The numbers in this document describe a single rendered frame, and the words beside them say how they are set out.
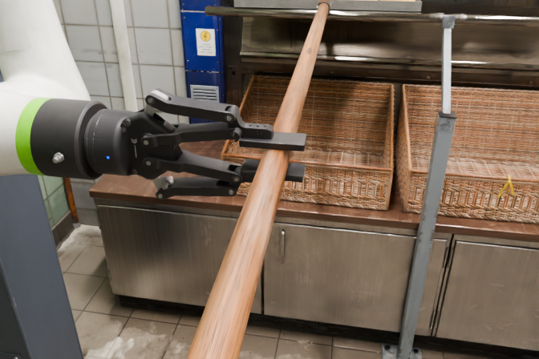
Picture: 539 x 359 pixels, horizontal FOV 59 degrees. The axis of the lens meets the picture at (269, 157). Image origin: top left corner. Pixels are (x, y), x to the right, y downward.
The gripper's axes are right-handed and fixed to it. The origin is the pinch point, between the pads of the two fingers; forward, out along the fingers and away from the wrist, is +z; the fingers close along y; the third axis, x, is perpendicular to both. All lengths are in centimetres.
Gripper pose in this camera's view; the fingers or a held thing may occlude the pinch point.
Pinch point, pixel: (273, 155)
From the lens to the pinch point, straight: 52.9
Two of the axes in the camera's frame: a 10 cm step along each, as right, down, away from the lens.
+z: 9.9, 0.8, -1.3
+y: -0.1, 8.9, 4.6
